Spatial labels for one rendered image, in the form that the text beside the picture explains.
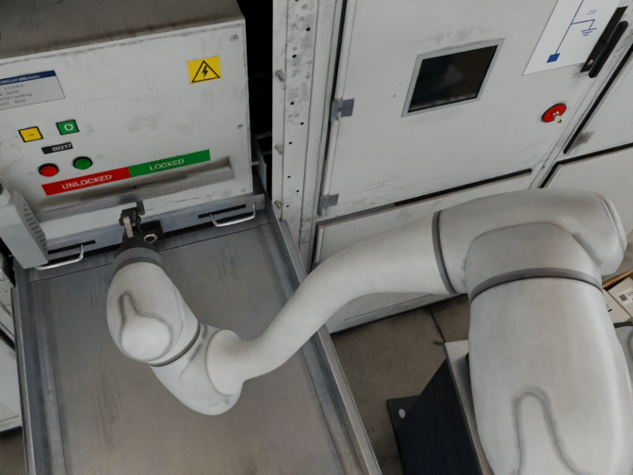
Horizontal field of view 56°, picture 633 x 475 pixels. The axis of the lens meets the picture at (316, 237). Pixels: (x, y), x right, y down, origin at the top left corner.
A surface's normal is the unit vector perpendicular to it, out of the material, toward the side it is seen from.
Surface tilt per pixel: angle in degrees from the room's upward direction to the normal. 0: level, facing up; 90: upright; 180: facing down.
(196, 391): 70
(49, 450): 0
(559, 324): 11
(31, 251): 90
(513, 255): 34
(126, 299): 27
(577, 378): 7
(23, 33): 0
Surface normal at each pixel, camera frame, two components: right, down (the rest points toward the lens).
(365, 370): 0.07, -0.53
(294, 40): 0.33, 0.81
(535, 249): -0.30, -0.59
